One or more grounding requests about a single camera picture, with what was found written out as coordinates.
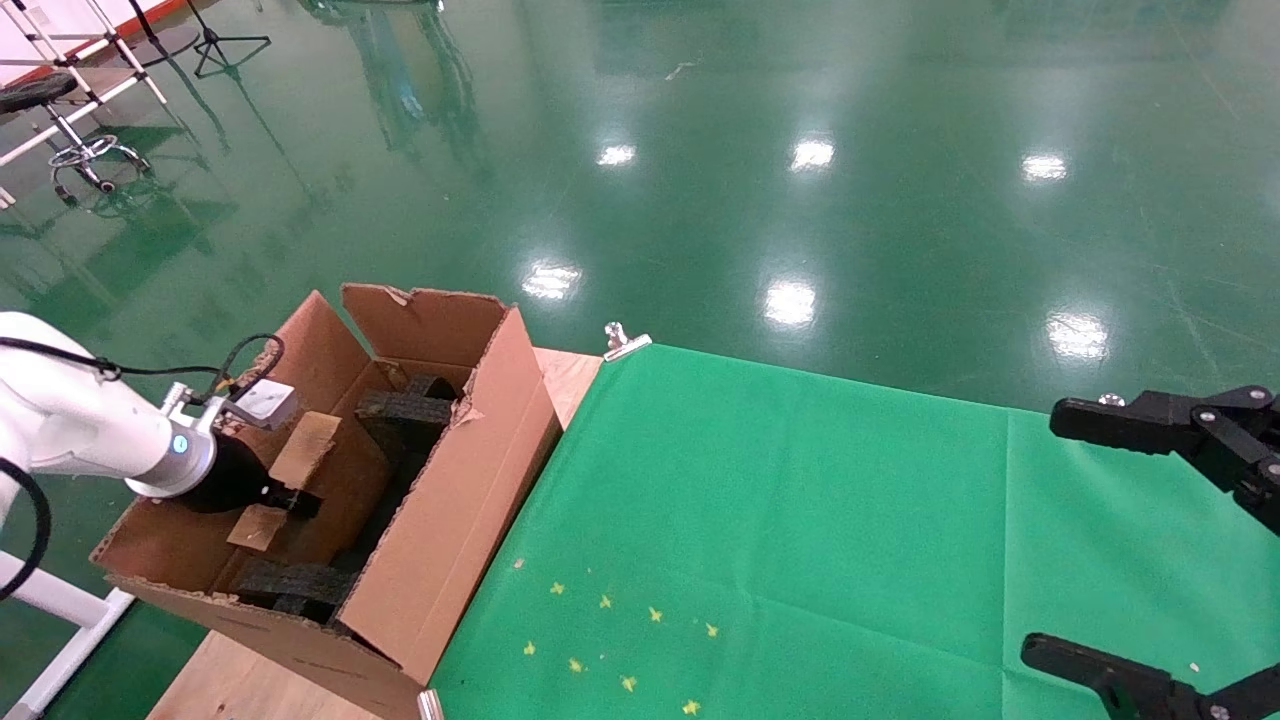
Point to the black foam block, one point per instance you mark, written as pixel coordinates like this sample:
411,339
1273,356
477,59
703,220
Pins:
405,408
300,582
400,490

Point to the brown cardboard piece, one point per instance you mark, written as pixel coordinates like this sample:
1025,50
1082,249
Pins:
305,450

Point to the white table frame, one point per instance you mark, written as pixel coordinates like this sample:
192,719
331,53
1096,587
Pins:
50,590

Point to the white tube rack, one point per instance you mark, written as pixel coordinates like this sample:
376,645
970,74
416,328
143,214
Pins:
60,124

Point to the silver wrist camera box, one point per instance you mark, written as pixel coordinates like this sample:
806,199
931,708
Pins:
268,403

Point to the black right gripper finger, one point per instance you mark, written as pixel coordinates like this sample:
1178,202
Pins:
1150,425
1130,690

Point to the black round base stand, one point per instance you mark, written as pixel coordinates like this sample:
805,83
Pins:
149,30

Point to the black seat chrome stool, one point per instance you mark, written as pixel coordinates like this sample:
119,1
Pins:
30,92

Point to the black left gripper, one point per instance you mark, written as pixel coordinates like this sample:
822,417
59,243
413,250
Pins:
230,480

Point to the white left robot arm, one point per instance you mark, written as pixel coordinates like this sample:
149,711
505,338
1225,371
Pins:
70,420

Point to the black tripod stand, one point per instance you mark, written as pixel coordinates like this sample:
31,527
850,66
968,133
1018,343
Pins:
212,38

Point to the green cloth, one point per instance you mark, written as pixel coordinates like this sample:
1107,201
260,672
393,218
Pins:
850,520

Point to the large open cardboard carton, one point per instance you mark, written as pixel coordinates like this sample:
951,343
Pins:
450,540

